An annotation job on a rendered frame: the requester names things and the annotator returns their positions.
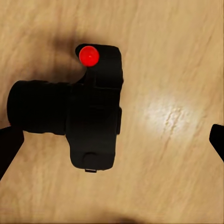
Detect digital camera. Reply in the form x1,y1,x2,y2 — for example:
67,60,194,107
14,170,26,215
7,44,124,173

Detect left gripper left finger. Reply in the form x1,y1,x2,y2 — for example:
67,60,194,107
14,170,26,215
0,124,24,180

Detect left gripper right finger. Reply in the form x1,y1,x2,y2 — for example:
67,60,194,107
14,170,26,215
209,124,224,162

